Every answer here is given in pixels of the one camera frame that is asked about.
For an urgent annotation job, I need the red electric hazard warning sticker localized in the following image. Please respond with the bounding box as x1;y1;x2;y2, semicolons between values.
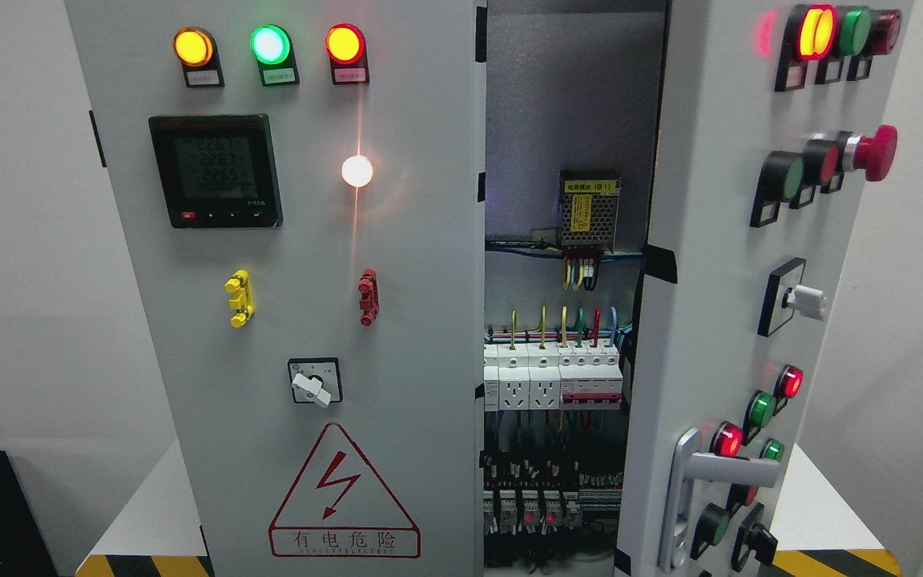
268;422;421;559

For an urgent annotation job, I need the yellow indicator light left door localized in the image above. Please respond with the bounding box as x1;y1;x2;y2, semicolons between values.
173;26;216;68

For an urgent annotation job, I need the grey cabinet door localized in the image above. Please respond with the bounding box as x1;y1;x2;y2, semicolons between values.
613;1;913;576
66;1;485;576

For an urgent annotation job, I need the lower relay terminal row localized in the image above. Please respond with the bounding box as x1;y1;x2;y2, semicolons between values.
479;453;625;535

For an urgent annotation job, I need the silver door handle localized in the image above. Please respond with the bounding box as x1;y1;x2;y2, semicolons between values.
657;428;781;574

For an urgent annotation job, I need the black digital power meter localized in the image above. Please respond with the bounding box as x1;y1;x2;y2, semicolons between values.
149;113;282;229

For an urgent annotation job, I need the red emergency stop button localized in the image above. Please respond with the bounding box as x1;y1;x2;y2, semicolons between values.
842;124;898;182

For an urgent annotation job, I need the white knob switch right door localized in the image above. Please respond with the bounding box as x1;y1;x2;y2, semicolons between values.
757;258;827;337

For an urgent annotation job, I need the red indicator light left door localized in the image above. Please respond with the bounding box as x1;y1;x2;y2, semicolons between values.
325;22;365;66

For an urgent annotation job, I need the white glowing indicator light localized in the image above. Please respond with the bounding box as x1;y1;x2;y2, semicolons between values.
341;155;374;188

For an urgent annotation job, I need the red terminal post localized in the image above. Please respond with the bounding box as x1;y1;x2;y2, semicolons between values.
357;268;380;326

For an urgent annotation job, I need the white socket breaker row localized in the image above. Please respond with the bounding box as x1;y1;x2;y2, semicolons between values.
482;340;623;412

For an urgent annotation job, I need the yellow terminal post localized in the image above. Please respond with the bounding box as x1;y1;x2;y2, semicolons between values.
224;269;254;329

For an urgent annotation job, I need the grey electrical cabinet body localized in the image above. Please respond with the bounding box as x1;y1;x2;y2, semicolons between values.
478;1;667;576

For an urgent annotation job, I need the white rotary selector switch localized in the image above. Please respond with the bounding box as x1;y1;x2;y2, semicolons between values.
287;357;343;408

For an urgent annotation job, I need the perforated metal power supply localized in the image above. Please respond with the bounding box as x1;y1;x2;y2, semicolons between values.
558;169;622;248

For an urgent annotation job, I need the green indicator light left door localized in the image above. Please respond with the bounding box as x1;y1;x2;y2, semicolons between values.
249;23;292;66

